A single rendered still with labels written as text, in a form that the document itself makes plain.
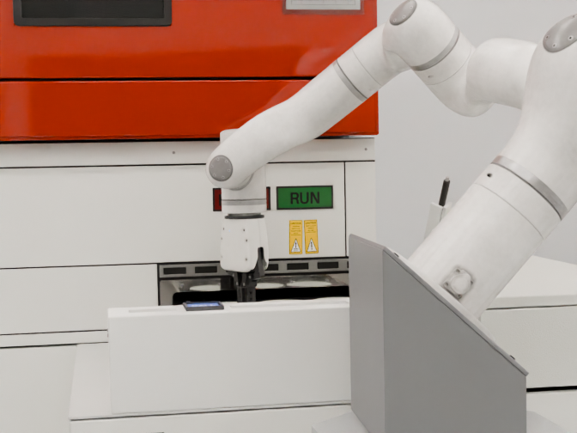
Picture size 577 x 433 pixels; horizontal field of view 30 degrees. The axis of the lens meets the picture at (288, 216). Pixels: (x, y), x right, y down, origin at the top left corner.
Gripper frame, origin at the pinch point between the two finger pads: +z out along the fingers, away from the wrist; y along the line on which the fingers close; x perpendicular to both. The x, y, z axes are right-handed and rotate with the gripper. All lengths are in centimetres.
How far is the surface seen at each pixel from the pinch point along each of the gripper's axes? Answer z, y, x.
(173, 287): -0.8, -18.9, -4.7
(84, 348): 9.9, -23.3, -22.3
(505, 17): -75, -93, 178
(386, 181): -18, -113, 139
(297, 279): -1.3, -7.3, 17.9
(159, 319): -3, 33, -38
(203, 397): 8.4, 35.7, -32.6
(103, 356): 9.9, -12.4, -23.9
